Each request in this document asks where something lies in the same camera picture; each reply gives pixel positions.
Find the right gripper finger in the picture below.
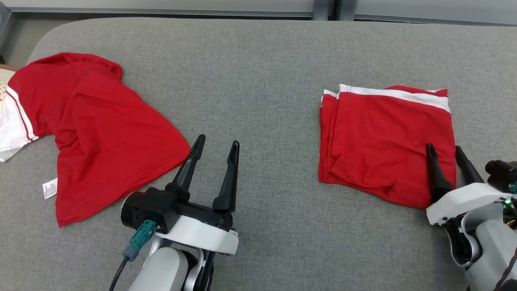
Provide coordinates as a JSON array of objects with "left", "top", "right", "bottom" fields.
[
  {"left": 455, "top": 145, "right": 485, "bottom": 186},
  {"left": 426, "top": 143, "right": 454, "bottom": 203}
]

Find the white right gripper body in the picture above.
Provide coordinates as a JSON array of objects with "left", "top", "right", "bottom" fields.
[{"left": 426, "top": 183, "right": 510, "bottom": 226}]

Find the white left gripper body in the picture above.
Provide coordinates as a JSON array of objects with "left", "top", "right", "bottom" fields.
[{"left": 156, "top": 201, "right": 239, "bottom": 255}]

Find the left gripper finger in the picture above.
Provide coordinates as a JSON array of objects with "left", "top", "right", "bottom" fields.
[
  {"left": 165, "top": 134, "right": 206, "bottom": 201},
  {"left": 212, "top": 140, "right": 240, "bottom": 214}
]

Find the red garment with white stripe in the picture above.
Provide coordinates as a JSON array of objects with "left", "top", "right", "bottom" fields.
[{"left": 318, "top": 84, "right": 457, "bottom": 209}]

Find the red Bulls 23 jersey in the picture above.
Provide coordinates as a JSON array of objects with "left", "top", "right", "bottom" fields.
[{"left": 0, "top": 52, "right": 191, "bottom": 228}]

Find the white perforated basket wooden rim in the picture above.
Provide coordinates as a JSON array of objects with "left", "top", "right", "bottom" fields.
[{"left": 0, "top": 64, "right": 19, "bottom": 114}]

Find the teal cable connector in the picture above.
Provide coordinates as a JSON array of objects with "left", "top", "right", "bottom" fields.
[{"left": 123, "top": 219, "right": 157, "bottom": 261}]

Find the black camera cable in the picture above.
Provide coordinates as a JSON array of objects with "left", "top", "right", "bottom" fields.
[{"left": 108, "top": 257, "right": 130, "bottom": 291}]

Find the grey double partition post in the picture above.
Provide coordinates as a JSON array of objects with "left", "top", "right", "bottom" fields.
[{"left": 313, "top": 0, "right": 356, "bottom": 21}]

